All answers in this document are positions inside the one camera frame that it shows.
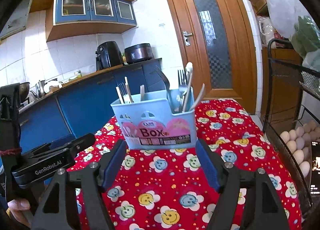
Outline light blue utensil box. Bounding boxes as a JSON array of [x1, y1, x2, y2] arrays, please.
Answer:
[[111, 89, 197, 150]]

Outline wooden chopstick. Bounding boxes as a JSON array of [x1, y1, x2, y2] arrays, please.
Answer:
[[124, 76, 133, 103]]

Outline white plastic spoon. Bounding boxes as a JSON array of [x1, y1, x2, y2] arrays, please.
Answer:
[[182, 62, 193, 112]]

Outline blue lower kitchen cabinets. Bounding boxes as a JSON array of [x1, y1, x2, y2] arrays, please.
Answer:
[[19, 59, 164, 152]]

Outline person left hand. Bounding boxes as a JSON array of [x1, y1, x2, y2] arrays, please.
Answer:
[[8, 199, 30, 228]]

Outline eggs in rack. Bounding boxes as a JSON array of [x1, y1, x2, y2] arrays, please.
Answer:
[[280, 120, 319, 178]]

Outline steel kettle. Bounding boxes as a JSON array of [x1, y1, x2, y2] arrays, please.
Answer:
[[29, 80, 48, 99]]

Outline red smiley flower tablecloth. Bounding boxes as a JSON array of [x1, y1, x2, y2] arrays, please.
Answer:
[[67, 98, 303, 230]]

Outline black air fryer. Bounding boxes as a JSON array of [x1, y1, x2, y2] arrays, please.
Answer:
[[95, 41, 124, 71]]

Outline wooden corner shelf cabinet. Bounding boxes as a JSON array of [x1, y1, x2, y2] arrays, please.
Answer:
[[235, 0, 304, 126]]

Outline wooden spatula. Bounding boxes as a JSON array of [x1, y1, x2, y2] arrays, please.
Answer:
[[140, 84, 145, 101]]

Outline steel fork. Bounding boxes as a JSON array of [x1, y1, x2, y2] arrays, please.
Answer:
[[154, 65, 176, 113], [178, 69, 188, 112]]

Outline black rice cooker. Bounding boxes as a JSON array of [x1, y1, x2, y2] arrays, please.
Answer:
[[125, 43, 154, 64]]

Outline green leafy vegetables bag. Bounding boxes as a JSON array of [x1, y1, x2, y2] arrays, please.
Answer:
[[291, 15, 319, 72]]

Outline clear plastic jug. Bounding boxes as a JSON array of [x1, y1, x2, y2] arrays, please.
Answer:
[[257, 16, 275, 47]]

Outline wooden door with glass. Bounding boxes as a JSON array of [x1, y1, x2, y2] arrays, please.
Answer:
[[167, 0, 257, 114]]

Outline white plastic bag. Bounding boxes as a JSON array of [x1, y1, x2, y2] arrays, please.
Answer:
[[266, 0, 310, 38]]

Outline black wire rack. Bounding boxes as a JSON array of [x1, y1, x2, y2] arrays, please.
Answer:
[[261, 39, 319, 218]]

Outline blue upper wall cabinets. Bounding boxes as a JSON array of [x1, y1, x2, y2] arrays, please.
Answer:
[[30, 0, 137, 41]]

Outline silver door handle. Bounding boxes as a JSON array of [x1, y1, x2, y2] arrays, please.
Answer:
[[182, 31, 193, 46]]

